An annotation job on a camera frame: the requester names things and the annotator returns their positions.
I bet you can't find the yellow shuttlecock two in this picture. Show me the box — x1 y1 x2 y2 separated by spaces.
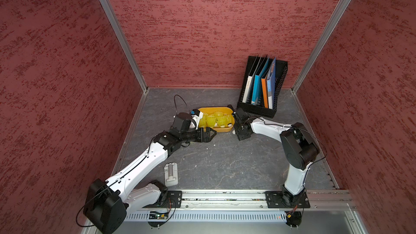
198 113 208 128

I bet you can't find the yellow shuttlecock seven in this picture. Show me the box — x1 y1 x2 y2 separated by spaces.
206 114 217 128

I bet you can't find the yellow shuttlecock three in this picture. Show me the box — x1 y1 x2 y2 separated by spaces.
225 114 233 127

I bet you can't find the yellow shuttlecock one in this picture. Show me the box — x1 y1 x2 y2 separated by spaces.
214 111 227 128

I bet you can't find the yellow plastic storage box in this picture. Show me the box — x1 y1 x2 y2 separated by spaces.
198 107 235 133

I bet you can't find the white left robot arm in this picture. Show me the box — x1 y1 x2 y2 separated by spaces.
79 127 217 234

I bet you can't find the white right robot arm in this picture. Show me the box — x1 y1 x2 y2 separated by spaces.
234 115 320 205

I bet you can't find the grey white stapler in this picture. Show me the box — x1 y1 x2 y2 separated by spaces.
164 162 179 187

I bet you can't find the orange spine book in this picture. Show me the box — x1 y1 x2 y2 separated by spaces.
261 78 269 108

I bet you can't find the white book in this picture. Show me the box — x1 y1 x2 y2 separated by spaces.
242 56 261 103

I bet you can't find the teal book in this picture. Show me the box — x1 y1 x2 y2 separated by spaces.
251 55 269 106

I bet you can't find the black file holder rack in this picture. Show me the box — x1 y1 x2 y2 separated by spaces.
237 56 288 118

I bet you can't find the blue folder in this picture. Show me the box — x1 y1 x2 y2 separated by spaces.
266 58 276 109

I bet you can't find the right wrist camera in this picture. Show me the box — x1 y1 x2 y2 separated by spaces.
232 108 250 124

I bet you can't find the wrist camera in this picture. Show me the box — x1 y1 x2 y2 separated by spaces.
171 109 203 133
232 108 250 124

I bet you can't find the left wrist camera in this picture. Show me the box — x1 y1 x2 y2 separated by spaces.
171 109 203 133

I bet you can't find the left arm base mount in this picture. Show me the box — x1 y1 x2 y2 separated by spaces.
152 190 183 208

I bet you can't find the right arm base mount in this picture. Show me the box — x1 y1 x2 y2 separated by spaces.
264 190 310 209

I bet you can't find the left aluminium corner post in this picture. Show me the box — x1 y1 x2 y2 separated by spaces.
99 0 148 94

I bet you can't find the aluminium corner post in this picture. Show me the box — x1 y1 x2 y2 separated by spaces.
291 0 352 95
99 0 148 94

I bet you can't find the right aluminium corner post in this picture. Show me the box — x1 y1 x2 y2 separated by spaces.
291 0 352 95

